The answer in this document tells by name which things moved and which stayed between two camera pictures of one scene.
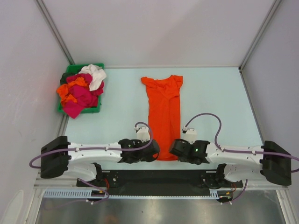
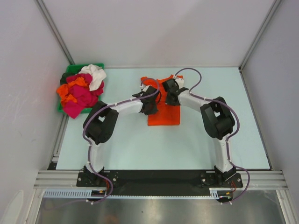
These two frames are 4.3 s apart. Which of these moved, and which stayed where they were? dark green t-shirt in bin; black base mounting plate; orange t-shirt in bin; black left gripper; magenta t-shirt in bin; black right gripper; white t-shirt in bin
Moved: black right gripper; black left gripper
Stayed: dark green t-shirt in bin; orange t-shirt in bin; magenta t-shirt in bin; black base mounting plate; white t-shirt in bin
